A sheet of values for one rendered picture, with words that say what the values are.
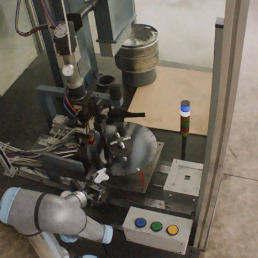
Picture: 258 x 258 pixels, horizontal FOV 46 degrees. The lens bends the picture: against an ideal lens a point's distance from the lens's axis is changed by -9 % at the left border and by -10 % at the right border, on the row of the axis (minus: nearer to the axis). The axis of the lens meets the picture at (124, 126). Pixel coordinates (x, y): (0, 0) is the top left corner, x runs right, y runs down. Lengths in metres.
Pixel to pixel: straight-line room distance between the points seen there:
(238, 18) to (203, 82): 1.59
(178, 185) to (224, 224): 1.00
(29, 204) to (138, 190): 0.72
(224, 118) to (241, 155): 1.98
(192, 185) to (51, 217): 0.76
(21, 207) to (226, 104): 0.61
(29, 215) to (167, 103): 1.34
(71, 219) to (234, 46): 0.61
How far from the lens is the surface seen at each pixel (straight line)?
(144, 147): 1.53
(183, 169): 1.52
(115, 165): 1.48
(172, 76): 2.25
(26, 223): 0.93
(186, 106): 1.42
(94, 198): 1.37
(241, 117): 3.10
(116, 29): 1.61
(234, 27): 0.66
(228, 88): 0.75
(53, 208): 0.89
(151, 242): 1.43
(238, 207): 2.48
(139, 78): 2.12
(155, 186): 1.63
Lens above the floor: 2.11
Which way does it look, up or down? 45 degrees down
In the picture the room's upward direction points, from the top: 9 degrees counter-clockwise
